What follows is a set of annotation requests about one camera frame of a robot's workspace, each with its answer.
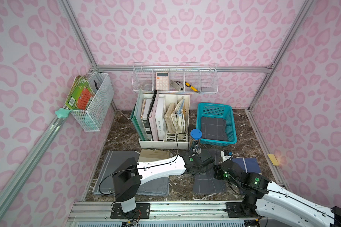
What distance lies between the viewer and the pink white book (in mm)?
798

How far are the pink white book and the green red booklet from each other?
327mm

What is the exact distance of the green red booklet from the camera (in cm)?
68
